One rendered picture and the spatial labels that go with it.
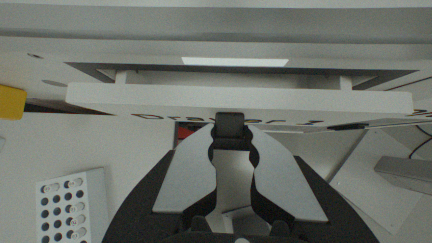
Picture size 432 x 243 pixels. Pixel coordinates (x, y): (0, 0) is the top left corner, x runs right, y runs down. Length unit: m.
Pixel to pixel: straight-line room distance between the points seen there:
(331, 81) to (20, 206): 0.54
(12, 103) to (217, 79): 0.28
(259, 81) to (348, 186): 1.16
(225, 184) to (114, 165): 0.83
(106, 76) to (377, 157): 1.42
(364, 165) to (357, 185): 0.14
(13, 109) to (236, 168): 0.97
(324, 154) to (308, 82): 1.03
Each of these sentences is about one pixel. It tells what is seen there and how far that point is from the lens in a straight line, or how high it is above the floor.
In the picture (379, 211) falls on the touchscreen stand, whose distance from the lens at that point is 1.47.
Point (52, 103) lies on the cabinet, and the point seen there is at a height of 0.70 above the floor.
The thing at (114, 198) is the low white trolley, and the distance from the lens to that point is 0.36.
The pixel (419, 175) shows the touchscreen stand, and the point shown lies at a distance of 1.27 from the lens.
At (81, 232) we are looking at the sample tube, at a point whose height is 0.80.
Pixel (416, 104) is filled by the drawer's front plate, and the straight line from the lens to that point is 0.25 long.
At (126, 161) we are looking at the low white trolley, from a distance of 0.34.
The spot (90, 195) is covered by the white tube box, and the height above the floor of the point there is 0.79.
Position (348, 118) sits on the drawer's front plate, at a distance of 0.20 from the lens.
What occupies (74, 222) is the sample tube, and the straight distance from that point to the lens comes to 0.35.
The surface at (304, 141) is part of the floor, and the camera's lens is 1.19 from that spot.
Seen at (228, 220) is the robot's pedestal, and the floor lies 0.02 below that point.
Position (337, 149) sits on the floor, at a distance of 1.31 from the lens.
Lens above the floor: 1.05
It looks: 82 degrees down
